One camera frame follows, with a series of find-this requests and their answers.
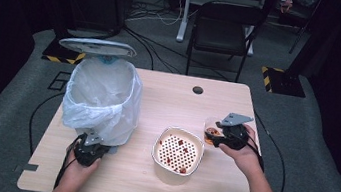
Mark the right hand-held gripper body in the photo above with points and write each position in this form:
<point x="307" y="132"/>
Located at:
<point x="235" y="137"/>

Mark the person's left hand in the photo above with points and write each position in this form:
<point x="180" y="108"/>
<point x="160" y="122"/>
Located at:
<point x="78" y="174"/>

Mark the person's right hand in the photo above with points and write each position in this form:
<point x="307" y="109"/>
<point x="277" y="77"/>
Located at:
<point x="249" y="157"/>

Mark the red food scraps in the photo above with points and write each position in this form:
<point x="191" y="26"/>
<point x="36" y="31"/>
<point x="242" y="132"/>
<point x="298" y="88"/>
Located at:
<point x="180" y="142"/>

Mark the white grey pedal trash bin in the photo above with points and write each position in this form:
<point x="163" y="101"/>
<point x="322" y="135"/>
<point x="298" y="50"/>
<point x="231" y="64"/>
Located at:
<point x="98" y="47"/>

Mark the black folding chair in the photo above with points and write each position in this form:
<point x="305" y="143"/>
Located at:
<point x="222" y="32"/>

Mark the cream strainer basket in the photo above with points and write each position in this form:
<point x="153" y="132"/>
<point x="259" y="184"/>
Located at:
<point x="173" y="177"/>

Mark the clear plastic cup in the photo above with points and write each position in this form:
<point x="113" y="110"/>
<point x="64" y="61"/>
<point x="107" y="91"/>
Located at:
<point x="211" y="123"/>

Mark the striped black stand base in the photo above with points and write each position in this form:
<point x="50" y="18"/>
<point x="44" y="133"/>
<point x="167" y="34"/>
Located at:
<point x="286" y="83"/>
<point x="53" y="54"/>

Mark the white metal desk frame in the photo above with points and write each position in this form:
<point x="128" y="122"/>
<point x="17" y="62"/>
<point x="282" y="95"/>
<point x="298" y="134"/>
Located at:
<point x="183" y="17"/>

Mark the white plastic bin bag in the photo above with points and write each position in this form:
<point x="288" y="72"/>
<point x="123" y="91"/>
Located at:
<point x="104" y="100"/>

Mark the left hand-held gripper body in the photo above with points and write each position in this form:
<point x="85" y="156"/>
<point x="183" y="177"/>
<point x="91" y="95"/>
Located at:
<point x="88" y="153"/>

